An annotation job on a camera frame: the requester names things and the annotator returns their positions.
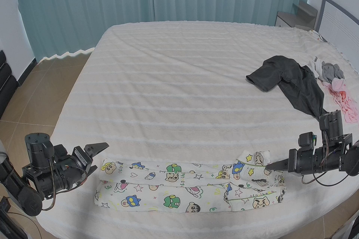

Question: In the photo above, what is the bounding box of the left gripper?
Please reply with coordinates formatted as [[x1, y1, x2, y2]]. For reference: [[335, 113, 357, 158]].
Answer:
[[55, 143, 110, 192]]

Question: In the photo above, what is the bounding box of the grey bedside table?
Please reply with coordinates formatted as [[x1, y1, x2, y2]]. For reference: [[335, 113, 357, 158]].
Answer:
[[276, 0, 318, 31]]

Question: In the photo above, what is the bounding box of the white garment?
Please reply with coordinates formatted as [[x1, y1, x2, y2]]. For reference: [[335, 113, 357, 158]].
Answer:
[[308, 57, 326, 80]]

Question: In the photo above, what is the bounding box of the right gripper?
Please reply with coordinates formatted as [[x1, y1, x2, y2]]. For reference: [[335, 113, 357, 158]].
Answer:
[[289, 148, 340, 175]]

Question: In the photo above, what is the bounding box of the black padded seat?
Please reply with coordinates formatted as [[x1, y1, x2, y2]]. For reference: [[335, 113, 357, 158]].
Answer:
[[0, 50, 14, 119]]

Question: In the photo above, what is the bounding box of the bed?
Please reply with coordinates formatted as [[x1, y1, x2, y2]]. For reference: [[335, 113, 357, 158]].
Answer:
[[36, 0, 359, 239]]

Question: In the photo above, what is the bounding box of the pink garment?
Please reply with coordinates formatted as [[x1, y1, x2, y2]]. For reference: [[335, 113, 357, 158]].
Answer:
[[323, 78, 359, 124]]

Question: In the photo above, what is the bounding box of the black power adapter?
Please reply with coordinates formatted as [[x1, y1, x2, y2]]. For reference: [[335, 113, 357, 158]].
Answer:
[[0, 196, 12, 214]]

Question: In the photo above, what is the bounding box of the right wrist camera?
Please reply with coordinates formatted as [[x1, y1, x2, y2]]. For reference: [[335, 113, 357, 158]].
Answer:
[[299, 132, 316, 149]]

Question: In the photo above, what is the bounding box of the white printed pyjama top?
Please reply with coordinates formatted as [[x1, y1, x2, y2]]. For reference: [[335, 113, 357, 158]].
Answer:
[[94, 150, 287, 213]]

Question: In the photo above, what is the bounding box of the black shirt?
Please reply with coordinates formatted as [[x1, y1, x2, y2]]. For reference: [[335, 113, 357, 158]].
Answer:
[[246, 55, 329, 121]]

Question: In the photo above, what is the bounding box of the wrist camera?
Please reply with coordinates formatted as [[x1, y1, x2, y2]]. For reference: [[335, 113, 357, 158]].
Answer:
[[299, 132, 316, 149], [53, 144, 68, 160]]

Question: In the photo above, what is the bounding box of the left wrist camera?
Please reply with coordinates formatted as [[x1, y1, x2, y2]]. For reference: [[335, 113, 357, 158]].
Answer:
[[53, 144, 68, 160]]

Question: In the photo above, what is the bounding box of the grey garment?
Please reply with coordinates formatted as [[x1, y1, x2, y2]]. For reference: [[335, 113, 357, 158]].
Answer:
[[321, 63, 345, 83]]

